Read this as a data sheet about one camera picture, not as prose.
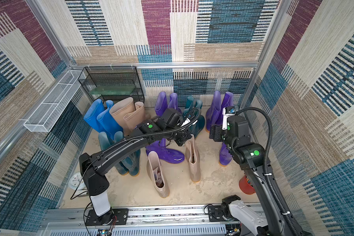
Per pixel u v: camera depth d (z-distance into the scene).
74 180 0.83
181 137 0.64
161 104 0.90
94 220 0.73
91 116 0.81
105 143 0.73
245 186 0.81
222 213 0.73
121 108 0.85
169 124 0.57
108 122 0.85
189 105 0.89
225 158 0.83
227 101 0.87
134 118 0.83
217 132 0.59
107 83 1.08
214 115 0.94
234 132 0.48
